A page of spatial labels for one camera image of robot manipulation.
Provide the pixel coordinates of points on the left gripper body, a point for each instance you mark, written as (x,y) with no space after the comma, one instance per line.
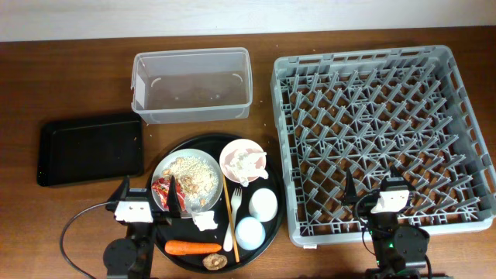
(163,218)

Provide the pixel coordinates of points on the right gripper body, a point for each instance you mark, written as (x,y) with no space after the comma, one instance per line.
(367,204)

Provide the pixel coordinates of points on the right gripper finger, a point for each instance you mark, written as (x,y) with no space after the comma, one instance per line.
(350,195)
(395,175)

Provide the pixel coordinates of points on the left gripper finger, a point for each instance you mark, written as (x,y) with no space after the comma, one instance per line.
(121,192)
(173,203)

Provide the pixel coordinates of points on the red snack wrapper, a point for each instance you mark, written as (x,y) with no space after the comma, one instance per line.
(161,188)

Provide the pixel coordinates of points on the small white tissue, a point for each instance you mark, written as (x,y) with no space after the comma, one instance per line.
(204,220)

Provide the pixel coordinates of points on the grey plate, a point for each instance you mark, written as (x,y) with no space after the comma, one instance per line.
(189,153)

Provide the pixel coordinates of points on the rice and peanut shells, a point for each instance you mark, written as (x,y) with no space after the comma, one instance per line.
(196,178)

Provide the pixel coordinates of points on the light blue cup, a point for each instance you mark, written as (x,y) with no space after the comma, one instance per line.
(250,233)

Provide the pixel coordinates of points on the pink bowl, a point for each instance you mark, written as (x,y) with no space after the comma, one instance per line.
(228,152)

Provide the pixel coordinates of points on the white cup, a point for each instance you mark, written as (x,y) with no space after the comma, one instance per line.
(263,205)

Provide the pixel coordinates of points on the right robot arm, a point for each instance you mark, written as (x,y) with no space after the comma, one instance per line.
(399,249)

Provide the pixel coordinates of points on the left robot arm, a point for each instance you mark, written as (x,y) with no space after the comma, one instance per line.
(132,255)

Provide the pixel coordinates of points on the grey dishwasher rack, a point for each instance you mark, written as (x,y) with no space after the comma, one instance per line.
(363,112)

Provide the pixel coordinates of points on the orange carrot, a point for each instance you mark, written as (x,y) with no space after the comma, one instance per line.
(183,248)

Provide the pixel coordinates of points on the round black serving tray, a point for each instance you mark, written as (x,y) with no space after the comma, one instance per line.
(184,229)

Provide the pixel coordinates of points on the black rectangular tray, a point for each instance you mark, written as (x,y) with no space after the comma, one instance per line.
(96,148)

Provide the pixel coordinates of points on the white plastic fork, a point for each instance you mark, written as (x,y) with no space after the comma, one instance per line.
(235,202)

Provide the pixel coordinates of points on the brown mushroom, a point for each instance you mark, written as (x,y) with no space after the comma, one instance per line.
(215,261)

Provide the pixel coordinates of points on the wooden chopstick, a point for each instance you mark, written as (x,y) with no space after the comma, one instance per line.
(231,222)

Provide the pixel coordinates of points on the clear plastic bin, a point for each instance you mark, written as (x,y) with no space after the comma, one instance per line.
(196,85)

